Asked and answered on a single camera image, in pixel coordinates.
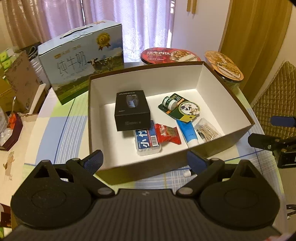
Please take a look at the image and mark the brown drape curtain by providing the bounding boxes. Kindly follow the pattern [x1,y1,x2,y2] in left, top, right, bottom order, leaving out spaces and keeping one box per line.
[220,1,292,102]

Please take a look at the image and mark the red snack packet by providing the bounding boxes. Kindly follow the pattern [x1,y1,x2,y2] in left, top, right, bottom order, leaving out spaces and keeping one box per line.
[154,123,182,145]

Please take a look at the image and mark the blue milk carton box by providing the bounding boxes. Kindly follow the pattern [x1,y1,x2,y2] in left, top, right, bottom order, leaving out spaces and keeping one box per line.
[38,20,124,104]

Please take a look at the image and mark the large brown cardboard box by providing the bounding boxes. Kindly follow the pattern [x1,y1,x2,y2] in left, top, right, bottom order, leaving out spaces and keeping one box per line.
[88,62,254,185]

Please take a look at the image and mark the green ointment blister card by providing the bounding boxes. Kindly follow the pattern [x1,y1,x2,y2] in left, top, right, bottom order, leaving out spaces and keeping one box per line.
[158,93,201,123]

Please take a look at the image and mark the black shaver box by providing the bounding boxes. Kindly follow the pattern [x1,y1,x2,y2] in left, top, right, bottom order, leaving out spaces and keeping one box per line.
[114,90,151,131]

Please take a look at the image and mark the green tissue packs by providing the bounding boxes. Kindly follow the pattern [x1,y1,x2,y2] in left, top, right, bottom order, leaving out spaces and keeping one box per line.
[1,47,19,77]

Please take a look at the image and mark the quilted tan chair cushion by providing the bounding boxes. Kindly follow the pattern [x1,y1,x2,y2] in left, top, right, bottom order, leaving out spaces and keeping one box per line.
[252,61,295,138]

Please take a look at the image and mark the plaid tablecloth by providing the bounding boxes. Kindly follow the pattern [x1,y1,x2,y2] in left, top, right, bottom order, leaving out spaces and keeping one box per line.
[25,91,287,228]

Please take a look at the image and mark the small white medicine bottle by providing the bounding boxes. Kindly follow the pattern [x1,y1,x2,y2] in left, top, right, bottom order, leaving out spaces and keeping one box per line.
[183,170,192,177]

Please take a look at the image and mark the dark red tray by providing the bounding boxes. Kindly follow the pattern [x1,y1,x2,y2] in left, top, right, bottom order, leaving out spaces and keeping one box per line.
[1,112,23,151]

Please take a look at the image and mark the blue white cream tube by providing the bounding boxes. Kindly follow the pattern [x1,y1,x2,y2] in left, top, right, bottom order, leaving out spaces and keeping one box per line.
[176,120,204,148]

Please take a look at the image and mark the red instant rice bowl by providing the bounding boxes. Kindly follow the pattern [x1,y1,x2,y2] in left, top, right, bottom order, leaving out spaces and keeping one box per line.
[140,47,201,65]

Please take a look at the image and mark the blue toothpick box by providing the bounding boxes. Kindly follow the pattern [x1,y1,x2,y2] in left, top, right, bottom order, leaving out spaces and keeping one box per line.
[134,120,162,156]

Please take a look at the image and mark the green instant noodle bowl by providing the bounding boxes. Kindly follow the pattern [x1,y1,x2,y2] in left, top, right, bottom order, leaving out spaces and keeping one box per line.
[204,51,244,91]

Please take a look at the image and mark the purple sheer curtain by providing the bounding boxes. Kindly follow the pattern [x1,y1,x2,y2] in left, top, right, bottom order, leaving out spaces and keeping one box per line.
[1,0,175,62]

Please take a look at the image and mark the cotton swab pack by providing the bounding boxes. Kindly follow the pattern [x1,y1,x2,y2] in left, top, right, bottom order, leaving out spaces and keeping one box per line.
[194,118,222,142]

